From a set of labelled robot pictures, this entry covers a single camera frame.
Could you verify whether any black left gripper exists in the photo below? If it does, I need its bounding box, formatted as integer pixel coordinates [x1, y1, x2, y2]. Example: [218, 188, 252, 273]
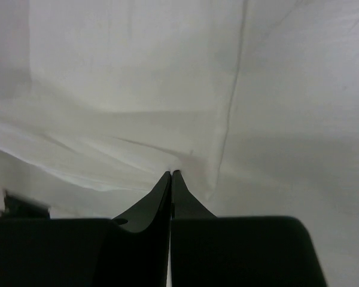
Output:
[4, 191, 50, 219]

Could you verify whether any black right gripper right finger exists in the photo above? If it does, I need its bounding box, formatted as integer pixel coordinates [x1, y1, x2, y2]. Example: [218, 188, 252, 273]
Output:
[171, 170, 216, 219]

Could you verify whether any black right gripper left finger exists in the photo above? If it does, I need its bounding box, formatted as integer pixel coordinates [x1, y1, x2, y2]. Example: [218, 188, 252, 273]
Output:
[103, 171, 171, 286]

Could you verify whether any white garment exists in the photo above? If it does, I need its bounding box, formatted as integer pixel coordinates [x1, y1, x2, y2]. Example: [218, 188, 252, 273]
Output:
[0, 0, 359, 204]

